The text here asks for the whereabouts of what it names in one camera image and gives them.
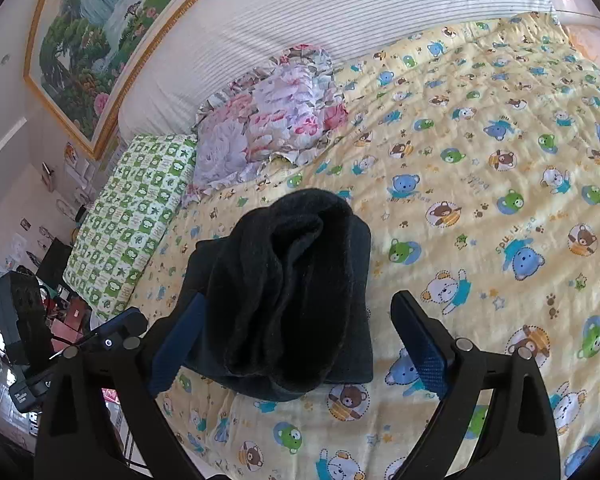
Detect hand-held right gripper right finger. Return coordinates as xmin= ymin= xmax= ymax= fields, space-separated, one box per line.
xmin=391 ymin=290 xmax=561 ymax=480

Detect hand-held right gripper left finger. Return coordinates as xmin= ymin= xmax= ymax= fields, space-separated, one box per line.
xmin=32 ymin=292 xmax=208 ymax=480

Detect black pants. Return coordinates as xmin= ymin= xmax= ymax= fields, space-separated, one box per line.
xmin=172 ymin=187 xmax=373 ymax=403

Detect black screen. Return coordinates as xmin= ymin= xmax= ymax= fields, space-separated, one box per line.
xmin=35 ymin=239 xmax=74 ymax=288

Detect green white patterned pillow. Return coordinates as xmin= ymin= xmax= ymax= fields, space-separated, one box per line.
xmin=62 ymin=132 xmax=198 ymax=321

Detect yellow bear print blanket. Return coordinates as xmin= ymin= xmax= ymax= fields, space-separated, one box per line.
xmin=130 ymin=10 xmax=600 ymax=480

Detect pink floral pillow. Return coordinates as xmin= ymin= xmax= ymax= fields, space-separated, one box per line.
xmin=182 ymin=44 xmax=351 ymax=208

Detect gold framed landscape painting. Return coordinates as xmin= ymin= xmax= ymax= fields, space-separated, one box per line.
xmin=22 ymin=0 xmax=266 ymax=161

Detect peach pillow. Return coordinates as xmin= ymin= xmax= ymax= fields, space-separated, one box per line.
xmin=562 ymin=20 xmax=600 ymax=76

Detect white striped headboard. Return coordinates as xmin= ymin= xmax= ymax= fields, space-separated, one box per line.
xmin=117 ymin=0 xmax=563 ymax=143

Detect black cable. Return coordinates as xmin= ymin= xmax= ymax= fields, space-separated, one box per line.
xmin=50 ymin=330 xmax=92 ymax=361

